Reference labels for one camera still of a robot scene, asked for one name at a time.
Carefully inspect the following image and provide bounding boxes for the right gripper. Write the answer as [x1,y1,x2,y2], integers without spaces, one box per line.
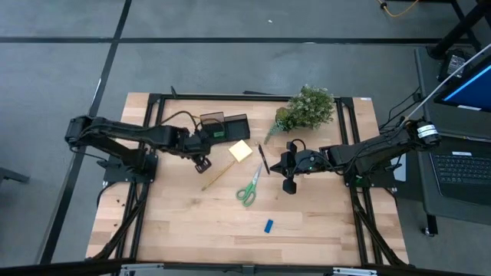
[270,140,308,196]

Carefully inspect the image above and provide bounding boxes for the black pen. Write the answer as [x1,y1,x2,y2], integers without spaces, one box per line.
[258,143,271,176]

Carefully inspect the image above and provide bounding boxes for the green handled scissors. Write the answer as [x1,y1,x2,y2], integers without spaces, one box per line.
[235,163,265,209]

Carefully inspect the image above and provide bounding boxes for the yellow pencil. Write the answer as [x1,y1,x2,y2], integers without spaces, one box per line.
[201,160,236,192]

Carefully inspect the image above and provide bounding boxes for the black mesh desk organizer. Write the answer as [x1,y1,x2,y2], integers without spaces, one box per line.
[199,110,251,145]

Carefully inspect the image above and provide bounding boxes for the yellow sticky note pad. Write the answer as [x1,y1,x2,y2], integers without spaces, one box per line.
[228,139,254,163]

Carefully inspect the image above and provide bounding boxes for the trailing succulent potted plant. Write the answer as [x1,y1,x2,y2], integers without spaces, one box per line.
[263,107,296,146]

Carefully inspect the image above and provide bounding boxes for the bushy green potted plant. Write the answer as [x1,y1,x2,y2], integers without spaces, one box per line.
[287,84,336,130]

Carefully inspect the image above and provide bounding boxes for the white paper sheet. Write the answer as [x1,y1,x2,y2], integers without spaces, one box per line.
[391,164,408,183]

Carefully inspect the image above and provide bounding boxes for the thin white rod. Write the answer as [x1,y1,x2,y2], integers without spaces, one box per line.
[401,42,491,127]

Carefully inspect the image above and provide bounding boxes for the grey equipment cart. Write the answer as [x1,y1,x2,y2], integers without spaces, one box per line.
[414,45,491,225]

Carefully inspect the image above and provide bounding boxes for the black laptop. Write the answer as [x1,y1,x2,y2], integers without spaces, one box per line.
[429,150,491,207]

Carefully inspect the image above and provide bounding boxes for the black power adapter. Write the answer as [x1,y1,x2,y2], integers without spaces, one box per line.
[438,48,468,82]

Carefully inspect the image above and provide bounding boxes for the monitor with blue screen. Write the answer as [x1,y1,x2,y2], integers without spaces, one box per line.
[434,53,491,113]

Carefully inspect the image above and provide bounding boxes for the black stand legs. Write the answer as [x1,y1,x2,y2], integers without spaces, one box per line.
[427,0,491,61]

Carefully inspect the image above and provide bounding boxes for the right arm wrist cable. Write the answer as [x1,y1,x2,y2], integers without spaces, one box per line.
[290,137,308,153]

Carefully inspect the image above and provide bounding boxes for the arm wrist cable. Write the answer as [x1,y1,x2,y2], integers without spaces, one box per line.
[290,137,308,153]
[160,110,203,133]

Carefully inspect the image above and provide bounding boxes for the left arm wrist cable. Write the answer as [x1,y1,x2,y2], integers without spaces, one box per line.
[160,110,203,133]

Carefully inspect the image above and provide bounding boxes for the black aluminium table frame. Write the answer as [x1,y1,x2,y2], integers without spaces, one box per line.
[86,91,410,269]

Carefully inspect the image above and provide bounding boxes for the silver metal bracket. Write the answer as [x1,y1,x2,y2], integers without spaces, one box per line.
[332,267,379,276]
[120,262,165,276]

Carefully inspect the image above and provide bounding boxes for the black floor cables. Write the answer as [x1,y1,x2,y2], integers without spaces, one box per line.
[378,87,423,133]

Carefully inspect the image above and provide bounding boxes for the black crossbar rail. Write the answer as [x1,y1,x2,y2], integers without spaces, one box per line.
[0,258,491,276]

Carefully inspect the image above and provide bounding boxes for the yellow floor cable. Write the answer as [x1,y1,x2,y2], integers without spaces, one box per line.
[377,0,420,18]

